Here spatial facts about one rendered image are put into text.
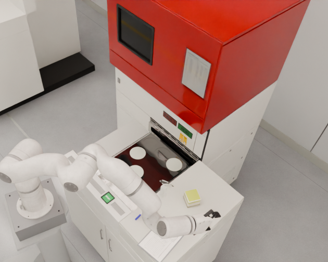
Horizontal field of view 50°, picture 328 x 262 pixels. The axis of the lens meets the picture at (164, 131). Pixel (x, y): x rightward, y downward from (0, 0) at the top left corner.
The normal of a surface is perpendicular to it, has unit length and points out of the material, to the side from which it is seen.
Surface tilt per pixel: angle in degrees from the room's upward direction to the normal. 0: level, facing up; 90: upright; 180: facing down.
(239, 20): 0
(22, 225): 2
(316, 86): 90
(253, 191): 0
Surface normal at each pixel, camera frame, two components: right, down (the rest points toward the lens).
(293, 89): -0.72, 0.48
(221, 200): 0.07, -0.66
